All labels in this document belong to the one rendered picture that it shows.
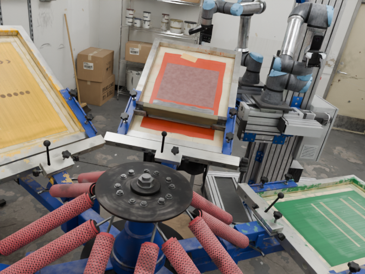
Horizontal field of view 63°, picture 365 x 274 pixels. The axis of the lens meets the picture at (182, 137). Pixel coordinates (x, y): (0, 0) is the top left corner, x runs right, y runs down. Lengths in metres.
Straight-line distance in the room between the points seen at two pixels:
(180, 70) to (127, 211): 1.25
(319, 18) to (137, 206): 1.58
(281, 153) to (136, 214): 1.88
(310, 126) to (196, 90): 0.83
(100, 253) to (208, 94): 1.22
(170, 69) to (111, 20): 3.79
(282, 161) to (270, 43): 3.07
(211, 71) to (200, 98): 0.23
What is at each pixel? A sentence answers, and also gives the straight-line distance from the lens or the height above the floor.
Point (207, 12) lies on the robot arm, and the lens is 2.10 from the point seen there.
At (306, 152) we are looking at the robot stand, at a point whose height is 0.84.
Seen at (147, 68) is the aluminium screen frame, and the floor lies 1.41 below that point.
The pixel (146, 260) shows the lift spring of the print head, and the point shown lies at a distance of 0.82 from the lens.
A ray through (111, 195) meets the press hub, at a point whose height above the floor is 1.31.
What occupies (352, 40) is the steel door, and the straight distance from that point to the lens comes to 5.72.
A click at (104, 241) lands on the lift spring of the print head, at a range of 0.85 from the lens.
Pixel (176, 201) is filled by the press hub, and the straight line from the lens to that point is 0.89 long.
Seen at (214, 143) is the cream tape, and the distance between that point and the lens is 1.61.
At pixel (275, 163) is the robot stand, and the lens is 2.60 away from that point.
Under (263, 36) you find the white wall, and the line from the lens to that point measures 5.32.
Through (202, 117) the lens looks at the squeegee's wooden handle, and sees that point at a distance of 1.57.
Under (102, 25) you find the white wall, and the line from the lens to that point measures 5.70.
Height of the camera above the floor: 1.86
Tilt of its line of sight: 26 degrees down
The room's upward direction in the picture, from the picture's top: 9 degrees clockwise
